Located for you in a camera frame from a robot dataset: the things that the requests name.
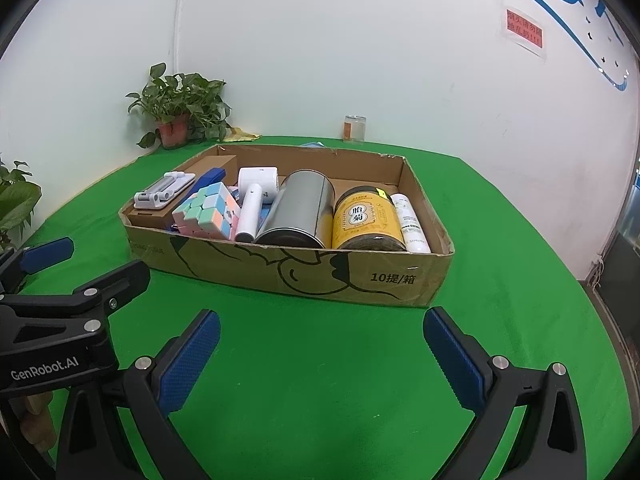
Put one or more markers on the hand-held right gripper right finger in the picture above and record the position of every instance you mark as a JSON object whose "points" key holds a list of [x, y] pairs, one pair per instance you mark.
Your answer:
{"points": [[455, 360]]}

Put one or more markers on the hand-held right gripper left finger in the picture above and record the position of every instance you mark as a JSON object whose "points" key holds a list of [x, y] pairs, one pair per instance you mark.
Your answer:
{"points": [[192, 360]]}

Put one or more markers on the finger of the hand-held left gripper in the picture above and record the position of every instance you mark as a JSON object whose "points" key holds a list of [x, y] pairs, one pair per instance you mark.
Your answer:
{"points": [[47, 254], [120, 282]]}

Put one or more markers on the white phone stand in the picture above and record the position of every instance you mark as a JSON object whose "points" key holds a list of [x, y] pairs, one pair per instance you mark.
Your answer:
{"points": [[160, 192]]}

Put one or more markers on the pastel puzzle cube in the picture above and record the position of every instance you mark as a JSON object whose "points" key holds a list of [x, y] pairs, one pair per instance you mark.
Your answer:
{"points": [[205, 215]]}

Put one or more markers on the brown cardboard box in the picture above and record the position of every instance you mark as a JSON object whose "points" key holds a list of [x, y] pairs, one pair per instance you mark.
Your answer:
{"points": [[300, 280]]}

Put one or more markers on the blue stapler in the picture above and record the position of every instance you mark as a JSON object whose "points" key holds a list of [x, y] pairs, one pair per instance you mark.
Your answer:
{"points": [[210, 178]]}

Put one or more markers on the white spray bottle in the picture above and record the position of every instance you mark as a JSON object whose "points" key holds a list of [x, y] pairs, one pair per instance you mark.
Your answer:
{"points": [[410, 225]]}

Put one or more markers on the yellow label jar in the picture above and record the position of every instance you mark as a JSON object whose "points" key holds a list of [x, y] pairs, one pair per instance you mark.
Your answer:
{"points": [[367, 220]]}

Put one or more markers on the white mini hair dryer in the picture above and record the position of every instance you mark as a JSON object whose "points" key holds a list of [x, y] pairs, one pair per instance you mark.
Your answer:
{"points": [[257, 180]]}

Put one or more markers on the grey metal tin can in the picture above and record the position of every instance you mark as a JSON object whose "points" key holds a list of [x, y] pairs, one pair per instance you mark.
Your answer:
{"points": [[300, 205]]}

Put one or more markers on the person's left hand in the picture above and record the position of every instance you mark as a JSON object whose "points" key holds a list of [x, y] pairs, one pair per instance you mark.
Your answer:
{"points": [[36, 425]]}

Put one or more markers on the green leafy plant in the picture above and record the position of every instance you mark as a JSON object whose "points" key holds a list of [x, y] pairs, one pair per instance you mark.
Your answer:
{"points": [[17, 200]]}

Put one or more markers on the yellow paper packet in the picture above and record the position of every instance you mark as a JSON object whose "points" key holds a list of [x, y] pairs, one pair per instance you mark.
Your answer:
{"points": [[242, 135]]}

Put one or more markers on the potted green plant pink pot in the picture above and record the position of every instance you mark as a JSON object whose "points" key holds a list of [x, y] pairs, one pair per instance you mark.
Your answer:
{"points": [[175, 95]]}

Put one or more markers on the glass door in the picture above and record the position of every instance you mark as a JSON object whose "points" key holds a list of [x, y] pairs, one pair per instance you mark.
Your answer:
{"points": [[627, 210]]}

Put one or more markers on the white and blue packet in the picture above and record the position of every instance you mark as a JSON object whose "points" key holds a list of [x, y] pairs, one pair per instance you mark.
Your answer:
{"points": [[312, 145]]}

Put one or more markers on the small glass jar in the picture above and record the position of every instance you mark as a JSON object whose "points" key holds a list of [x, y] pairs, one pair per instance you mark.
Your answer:
{"points": [[355, 129]]}

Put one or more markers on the white wall conduit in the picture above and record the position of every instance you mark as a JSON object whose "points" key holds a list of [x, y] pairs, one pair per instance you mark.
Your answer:
{"points": [[176, 20]]}

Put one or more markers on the blue wall decal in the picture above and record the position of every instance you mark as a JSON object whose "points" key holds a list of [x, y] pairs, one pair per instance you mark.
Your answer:
{"points": [[617, 84]]}

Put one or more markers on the red wall sign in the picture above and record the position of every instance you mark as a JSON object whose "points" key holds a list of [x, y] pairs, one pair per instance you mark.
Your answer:
{"points": [[522, 27]]}

